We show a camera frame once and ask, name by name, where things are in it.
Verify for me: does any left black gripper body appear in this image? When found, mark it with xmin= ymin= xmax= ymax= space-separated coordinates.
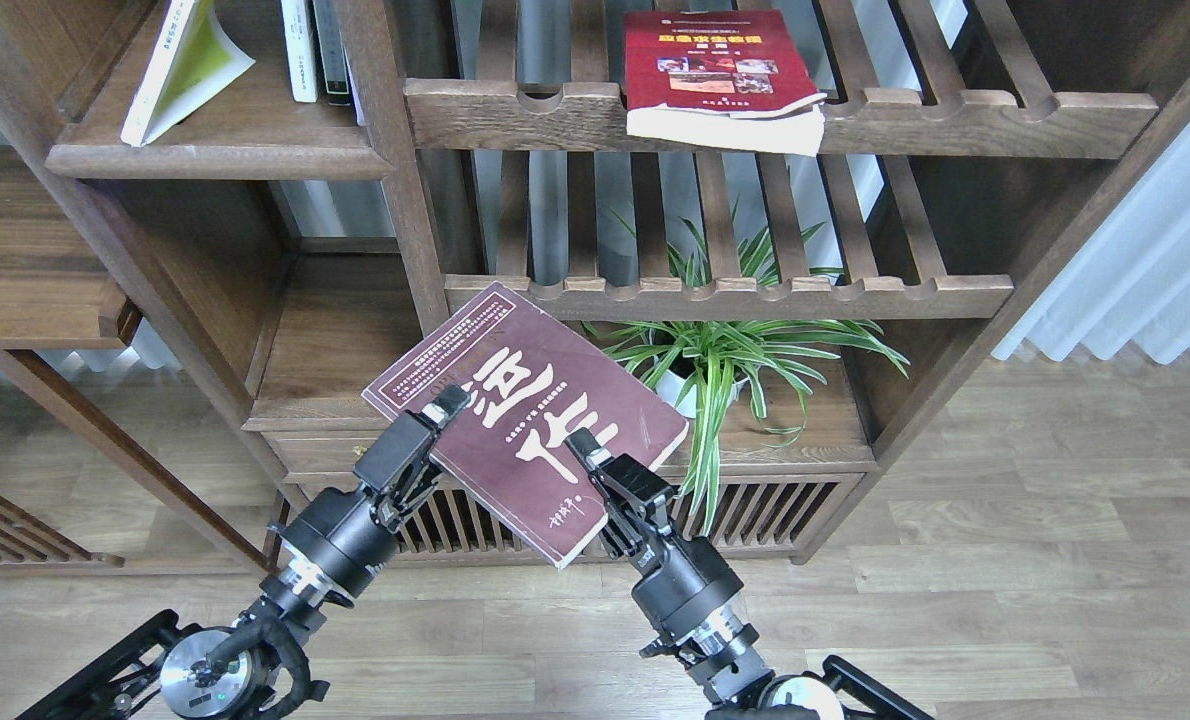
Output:
xmin=267 ymin=411 xmax=444 ymax=609

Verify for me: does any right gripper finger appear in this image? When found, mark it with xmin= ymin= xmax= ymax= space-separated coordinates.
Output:
xmin=566 ymin=428 xmax=613 ymax=477

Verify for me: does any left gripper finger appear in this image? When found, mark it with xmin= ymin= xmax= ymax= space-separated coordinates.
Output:
xmin=422 ymin=384 xmax=470 ymax=430

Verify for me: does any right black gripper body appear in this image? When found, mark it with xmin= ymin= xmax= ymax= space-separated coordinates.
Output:
xmin=590 ymin=455 xmax=743 ymax=656

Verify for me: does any dark maroon book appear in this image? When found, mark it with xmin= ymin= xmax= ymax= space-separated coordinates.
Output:
xmin=362 ymin=283 xmax=688 ymax=568

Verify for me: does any yellow green cover book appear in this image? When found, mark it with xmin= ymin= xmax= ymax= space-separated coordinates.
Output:
xmin=120 ymin=1 xmax=255 ymax=148

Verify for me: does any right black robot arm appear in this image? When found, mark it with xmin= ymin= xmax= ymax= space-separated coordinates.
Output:
xmin=566 ymin=428 xmax=929 ymax=719

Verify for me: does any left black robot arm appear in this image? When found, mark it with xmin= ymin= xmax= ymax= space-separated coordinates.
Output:
xmin=24 ymin=387 xmax=470 ymax=719

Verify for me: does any white plant pot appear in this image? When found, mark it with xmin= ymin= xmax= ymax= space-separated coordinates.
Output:
xmin=653 ymin=357 xmax=749 ymax=424

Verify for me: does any green spider plant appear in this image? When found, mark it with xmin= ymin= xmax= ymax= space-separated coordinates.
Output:
xmin=580 ymin=200 xmax=912 ymax=536

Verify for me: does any dark wooden bookshelf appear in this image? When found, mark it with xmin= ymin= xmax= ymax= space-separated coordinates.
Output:
xmin=0 ymin=1 xmax=1190 ymax=562

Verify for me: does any white upright book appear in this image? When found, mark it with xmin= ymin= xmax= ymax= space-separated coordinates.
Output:
xmin=280 ymin=0 xmax=319 ymax=102

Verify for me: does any red cover book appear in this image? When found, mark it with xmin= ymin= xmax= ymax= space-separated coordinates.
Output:
xmin=624 ymin=10 xmax=825 ymax=156

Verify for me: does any dark upright book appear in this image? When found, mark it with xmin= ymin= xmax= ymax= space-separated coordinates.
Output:
xmin=311 ymin=0 xmax=353 ymax=106

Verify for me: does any white curtain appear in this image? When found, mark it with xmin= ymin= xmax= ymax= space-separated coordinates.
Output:
xmin=992 ymin=123 xmax=1190 ymax=364

